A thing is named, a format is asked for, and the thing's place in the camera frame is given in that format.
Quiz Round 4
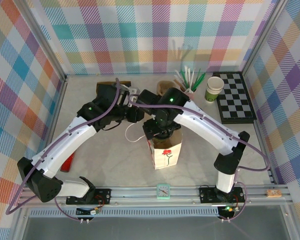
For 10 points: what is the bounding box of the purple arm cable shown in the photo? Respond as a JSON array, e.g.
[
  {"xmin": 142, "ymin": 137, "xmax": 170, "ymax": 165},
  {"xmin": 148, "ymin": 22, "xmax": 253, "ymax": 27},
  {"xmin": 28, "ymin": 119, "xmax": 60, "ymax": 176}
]
[
  {"xmin": 127, "ymin": 93, "xmax": 271, "ymax": 222},
  {"xmin": 5, "ymin": 77, "xmax": 121, "ymax": 222}
]

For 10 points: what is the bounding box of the white flower paper bag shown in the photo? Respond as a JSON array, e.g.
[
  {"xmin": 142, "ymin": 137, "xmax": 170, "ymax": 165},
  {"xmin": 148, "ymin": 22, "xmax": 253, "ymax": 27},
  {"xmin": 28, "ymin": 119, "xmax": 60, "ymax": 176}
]
[{"xmin": 124, "ymin": 124, "xmax": 183, "ymax": 171}]

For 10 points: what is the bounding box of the brown pulp cup carrier stack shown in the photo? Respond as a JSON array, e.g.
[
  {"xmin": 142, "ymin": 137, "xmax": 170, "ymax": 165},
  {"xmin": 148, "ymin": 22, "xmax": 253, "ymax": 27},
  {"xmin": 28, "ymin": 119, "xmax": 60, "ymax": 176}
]
[{"xmin": 156, "ymin": 80, "xmax": 177, "ymax": 97}]

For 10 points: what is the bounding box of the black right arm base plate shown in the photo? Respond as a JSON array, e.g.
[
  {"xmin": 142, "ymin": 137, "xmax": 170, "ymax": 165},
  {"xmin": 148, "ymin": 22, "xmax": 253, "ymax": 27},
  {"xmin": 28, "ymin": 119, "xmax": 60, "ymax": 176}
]
[{"xmin": 198, "ymin": 186, "xmax": 246, "ymax": 205}]

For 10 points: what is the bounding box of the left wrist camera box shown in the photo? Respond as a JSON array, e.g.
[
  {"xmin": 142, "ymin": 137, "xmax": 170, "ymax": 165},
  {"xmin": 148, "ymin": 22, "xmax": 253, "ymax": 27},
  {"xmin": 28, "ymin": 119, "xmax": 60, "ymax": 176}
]
[{"xmin": 119, "ymin": 84, "xmax": 141, "ymax": 109}]

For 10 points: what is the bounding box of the small orange wooden block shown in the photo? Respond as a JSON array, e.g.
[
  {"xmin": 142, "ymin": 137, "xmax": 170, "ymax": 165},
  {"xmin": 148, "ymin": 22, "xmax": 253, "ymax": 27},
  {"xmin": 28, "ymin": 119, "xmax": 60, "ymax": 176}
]
[{"xmin": 266, "ymin": 189, "xmax": 283, "ymax": 198}]

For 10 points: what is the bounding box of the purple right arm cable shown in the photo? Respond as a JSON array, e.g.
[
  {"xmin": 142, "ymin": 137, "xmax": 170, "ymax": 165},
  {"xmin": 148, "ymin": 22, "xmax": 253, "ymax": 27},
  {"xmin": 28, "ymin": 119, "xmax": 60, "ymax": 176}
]
[{"xmin": 127, "ymin": 93, "xmax": 271, "ymax": 222}]

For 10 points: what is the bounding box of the green white paper cup stack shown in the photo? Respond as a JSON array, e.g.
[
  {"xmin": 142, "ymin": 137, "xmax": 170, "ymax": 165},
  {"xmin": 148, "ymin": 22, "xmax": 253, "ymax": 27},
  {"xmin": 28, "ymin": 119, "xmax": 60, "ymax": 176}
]
[{"xmin": 204, "ymin": 76, "xmax": 225, "ymax": 104}]

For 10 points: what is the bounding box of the black white chessboard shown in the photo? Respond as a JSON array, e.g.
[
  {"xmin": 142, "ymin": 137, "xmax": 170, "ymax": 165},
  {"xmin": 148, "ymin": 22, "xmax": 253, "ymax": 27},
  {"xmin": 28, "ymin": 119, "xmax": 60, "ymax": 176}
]
[{"xmin": 211, "ymin": 71, "xmax": 258, "ymax": 125}]

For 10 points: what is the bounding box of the green straw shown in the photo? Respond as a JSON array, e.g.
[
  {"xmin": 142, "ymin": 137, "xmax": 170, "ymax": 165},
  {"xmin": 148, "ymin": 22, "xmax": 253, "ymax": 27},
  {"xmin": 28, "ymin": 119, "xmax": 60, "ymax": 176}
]
[
  {"xmin": 193, "ymin": 73, "xmax": 207, "ymax": 91},
  {"xmin": 192, "ymin": 69, "xmax": 202, "ymax": 90},
  {"xmin": 180, "ymin": 70, "xmax": 189, "ymax": 88}
]

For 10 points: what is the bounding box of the small connector board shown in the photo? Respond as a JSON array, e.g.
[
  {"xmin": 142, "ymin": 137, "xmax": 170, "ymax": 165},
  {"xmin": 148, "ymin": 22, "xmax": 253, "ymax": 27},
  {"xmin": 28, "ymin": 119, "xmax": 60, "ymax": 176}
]
[
  {"xmin": 217, "ymin": 205, "xmax": 240, "ymax": 216},
  {"xmin": 75, "ymin": 206, "xmax": 102, "ymax": 217}
]

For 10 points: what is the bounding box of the red glitter bar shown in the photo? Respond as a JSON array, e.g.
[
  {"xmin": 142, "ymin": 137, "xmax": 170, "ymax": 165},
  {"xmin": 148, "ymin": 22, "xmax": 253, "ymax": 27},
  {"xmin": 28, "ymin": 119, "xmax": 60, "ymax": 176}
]
[{"xmin": 60, "ymin": 151, "xmax": 76, "ymax": 173}]

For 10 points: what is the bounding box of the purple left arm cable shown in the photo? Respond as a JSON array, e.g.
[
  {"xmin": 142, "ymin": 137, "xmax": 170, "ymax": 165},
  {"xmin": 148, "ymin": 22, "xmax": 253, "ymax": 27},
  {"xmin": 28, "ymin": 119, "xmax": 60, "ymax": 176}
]
[{"xmin": 5, "ymin": 77, "xmax": 121, "ymax": 222}]

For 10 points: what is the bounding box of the aluminium corner post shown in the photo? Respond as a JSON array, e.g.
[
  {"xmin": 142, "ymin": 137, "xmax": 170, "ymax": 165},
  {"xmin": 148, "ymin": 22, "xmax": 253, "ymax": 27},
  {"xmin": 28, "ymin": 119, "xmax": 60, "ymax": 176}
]
[
  {"xmin": 21, "ymin": 0, "xmax": 68, "ymax": 82},
  {"xmin": 240, "ymin": 0, "xmax": 290, "ymax": 76}
]

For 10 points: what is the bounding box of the grey slotted cable duct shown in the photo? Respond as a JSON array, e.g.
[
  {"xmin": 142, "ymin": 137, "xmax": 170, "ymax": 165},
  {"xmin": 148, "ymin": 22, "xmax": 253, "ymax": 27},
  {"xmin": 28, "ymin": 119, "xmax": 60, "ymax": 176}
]
[{"xmin": 29, "ymin": 208, "xmax": 220, "ymax": 218}]

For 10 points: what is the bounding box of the small mint green clock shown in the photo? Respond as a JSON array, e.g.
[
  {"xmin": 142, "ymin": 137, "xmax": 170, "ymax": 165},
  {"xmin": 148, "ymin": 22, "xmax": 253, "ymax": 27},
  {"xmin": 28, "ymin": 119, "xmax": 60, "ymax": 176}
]
[{"xmin": 156, "ymin": 183, "xmax": 172, "ymax": 200}]

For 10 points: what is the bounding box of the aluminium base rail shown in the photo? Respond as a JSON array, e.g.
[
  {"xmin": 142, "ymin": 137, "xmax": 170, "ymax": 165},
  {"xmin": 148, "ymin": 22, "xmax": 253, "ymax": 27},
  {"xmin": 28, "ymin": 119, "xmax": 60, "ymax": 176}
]
[{"xmin": 16, "ymin": 185, "xmax": 295, "ymax": 209}]

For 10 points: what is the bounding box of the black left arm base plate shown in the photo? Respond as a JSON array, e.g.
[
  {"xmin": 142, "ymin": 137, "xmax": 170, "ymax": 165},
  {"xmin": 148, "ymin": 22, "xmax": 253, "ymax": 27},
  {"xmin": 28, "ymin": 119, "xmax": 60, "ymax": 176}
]
[{"xmin": 65, "ymin": 187, "xmax": 112, "ymax": 206}]

